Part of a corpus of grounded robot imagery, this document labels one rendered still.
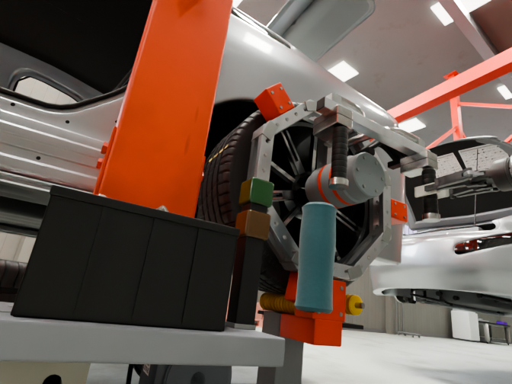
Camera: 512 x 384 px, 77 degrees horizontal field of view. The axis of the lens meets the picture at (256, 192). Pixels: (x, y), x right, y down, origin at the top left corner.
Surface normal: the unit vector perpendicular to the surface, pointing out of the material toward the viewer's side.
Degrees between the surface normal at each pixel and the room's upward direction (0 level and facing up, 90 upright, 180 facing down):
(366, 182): 90
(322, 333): 90
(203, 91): 90
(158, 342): 90
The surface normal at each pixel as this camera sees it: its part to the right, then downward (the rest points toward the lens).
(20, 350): 0.50, -0.22
